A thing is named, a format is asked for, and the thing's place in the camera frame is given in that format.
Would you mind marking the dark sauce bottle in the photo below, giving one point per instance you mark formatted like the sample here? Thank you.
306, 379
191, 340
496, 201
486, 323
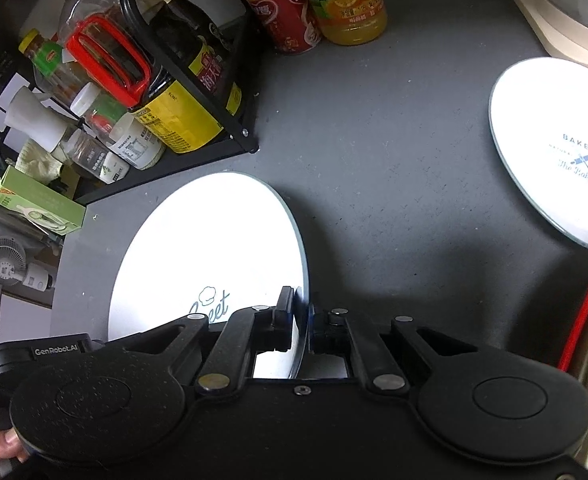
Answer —
189, 30

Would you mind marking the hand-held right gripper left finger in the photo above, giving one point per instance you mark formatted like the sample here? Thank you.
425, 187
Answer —
286, 320

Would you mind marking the small white jar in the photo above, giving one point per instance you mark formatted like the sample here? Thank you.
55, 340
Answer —
139, 145

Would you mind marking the orange juice bottle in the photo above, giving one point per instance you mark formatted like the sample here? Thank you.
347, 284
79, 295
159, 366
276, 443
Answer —
349, 10

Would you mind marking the white plate chef hat print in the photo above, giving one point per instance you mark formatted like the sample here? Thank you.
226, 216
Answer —
199, 240

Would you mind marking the small white fan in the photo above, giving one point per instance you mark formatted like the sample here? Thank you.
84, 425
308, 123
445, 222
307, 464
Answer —
6, 262

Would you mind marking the red and black bowl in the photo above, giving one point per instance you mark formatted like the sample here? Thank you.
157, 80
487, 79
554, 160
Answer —
577, 322

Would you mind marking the clear bottle with gold cap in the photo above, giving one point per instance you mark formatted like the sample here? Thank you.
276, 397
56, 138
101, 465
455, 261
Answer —
89, 5

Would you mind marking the person's left hand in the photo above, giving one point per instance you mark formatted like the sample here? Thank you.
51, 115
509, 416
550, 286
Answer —
1, 447

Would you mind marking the black metal rack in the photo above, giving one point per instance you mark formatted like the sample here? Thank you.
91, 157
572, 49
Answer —
248, 141

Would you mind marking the small clear spice jar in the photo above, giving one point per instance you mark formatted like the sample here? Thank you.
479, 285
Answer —
94, 157

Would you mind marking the white spout bottle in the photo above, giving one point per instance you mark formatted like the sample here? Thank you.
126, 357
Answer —
29, 115

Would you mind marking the green cardboard box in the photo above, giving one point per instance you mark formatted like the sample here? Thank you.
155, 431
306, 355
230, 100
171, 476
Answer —
39, 200

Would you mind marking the green label bottle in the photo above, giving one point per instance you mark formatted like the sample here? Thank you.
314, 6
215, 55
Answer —
49, 55

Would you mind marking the red drink can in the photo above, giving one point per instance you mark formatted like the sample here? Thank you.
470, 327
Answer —
284, 20

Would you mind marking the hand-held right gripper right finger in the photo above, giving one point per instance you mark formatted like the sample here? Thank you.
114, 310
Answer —
324, 332

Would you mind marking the white cap red label jar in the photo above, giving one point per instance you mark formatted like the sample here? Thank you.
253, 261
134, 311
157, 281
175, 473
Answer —
96, 110

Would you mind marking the cream kettle base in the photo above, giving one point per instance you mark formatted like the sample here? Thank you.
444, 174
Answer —
548, 25

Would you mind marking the crumpled pale cloth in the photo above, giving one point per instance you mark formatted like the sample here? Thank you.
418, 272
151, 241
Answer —
36, 160

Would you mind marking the white plate blue emblem print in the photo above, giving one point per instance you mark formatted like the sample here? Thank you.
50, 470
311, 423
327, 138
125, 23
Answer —
538, 110

